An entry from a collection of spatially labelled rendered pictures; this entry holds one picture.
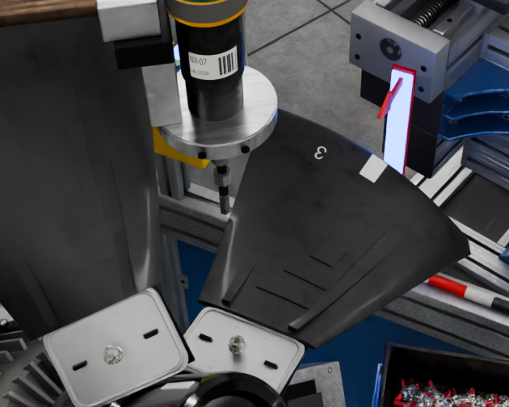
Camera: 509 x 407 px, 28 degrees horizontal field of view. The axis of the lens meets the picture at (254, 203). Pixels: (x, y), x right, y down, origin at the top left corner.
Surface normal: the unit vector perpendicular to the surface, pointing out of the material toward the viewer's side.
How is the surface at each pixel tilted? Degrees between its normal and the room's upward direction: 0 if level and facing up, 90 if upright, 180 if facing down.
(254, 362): 7
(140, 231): 41
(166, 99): 90
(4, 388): 20
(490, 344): 90
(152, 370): 48
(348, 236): 15
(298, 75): 0
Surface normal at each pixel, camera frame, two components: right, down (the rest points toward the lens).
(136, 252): 0.02, 0.03
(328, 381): 0.66, -0.17
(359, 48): -0.65, 0.60
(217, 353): 0.02, -0.73
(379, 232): 0.29, -0.64
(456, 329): -0.45, 0.69
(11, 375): -0.31, -0.75
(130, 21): 0.15, 0.75
